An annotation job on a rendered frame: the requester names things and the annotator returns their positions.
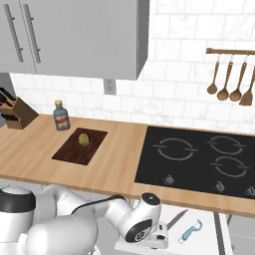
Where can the wooden spatula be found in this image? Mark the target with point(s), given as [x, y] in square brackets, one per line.
[247, 97]

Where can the large wooden spoon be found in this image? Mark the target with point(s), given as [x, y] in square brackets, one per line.
[236, 94]
[224, 93]

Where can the grey wall socket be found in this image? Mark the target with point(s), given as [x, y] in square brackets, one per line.
[110, 86]

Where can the small wooden spoon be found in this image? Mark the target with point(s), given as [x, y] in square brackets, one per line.
[212, 87]

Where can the dark wooden cutting board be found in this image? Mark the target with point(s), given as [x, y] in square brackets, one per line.
[79, 148]

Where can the black hob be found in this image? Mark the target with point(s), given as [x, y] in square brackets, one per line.
[196, 162]

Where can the grey lower cupboard front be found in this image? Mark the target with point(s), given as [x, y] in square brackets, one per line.
[244, 237]

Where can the glass bottle with red label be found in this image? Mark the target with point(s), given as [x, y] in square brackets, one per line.
[61, 119]

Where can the white open drawer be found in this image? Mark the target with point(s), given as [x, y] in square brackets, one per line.
[202, 239]

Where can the wide grey cupboard door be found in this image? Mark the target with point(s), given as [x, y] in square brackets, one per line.
[86, 36]

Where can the wooden knife block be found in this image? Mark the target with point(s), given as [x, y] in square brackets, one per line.
[20, 116]

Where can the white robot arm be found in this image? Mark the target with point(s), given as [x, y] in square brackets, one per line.
[63, 229]

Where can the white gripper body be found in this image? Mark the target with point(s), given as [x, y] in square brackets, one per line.
[156, 244]

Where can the wooden utensil rail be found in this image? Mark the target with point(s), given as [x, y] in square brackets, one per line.
[229, 51]

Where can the grey knife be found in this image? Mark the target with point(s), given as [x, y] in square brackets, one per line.
[177, 219]

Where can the blue peeler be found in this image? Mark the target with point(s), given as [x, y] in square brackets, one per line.
[190, 232]

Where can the grey hob knob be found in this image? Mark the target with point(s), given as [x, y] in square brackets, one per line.
[251, 191]
[169, 180]
[219, 186]

